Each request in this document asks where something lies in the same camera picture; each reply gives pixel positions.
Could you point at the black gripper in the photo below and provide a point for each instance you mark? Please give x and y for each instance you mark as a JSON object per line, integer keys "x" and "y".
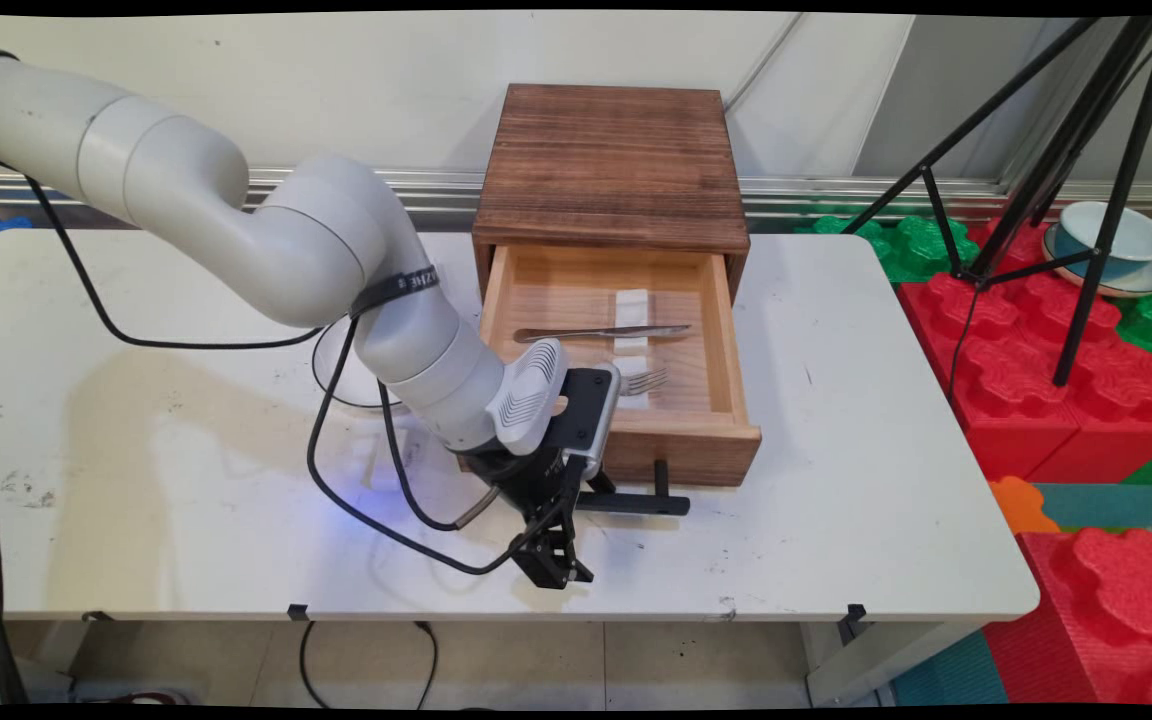
{"x": 526, "y": 490}

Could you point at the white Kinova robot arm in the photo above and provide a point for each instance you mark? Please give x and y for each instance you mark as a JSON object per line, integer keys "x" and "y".
{"x": 316, "y": 240}

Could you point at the white vented wrist module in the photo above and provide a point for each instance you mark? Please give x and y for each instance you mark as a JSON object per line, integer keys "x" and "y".
{"x": 526, "y": 395}

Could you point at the silver fork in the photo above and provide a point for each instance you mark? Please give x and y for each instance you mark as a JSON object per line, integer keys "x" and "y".
{"x": 648, "y": 380}

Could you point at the silver table knife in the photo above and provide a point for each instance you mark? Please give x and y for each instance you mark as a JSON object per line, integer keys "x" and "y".
{"x": 626, "y": 331}

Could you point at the black table clip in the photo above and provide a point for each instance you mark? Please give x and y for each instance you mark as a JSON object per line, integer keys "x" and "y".
{"x": 856, "y": 611}
{"x": 297, "y": 611}

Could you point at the white plate with black rim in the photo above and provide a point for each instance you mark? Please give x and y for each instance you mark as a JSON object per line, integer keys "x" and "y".
{"x": 354, "y": 388}

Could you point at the white table leg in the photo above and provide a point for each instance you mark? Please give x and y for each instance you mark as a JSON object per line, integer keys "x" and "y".
{"x": 876, "y": 660}

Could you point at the orange foam piece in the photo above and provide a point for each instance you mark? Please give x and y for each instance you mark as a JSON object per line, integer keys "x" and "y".
{"x": 1021, "y": 505}

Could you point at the red foam block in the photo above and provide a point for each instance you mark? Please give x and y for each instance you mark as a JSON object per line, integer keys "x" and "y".
{"x": 1116, "y": 600}
{"x": 1126, "y": 420}
{"x": 996, "y": 390}

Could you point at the teal foam mat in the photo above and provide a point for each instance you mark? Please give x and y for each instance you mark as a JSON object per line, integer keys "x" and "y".
{"x": 1106, "y": 505}

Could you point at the light blue saucer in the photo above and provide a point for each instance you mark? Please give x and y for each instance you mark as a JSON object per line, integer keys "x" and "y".
{"x": 1136, "y": 286}

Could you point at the light blue bowl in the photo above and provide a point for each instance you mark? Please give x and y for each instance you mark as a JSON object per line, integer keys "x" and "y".
{"x": 1141, "y": 240}

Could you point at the black tripod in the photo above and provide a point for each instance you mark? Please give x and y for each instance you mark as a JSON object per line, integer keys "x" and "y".
{"x": 1121, "y": 200}

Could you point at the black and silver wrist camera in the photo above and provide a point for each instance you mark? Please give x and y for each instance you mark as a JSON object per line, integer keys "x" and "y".
{"x": 591, "y": 420}

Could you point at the aluminium wall rail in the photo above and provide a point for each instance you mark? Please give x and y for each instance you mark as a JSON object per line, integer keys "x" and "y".
{"x": 836, "y": 190}

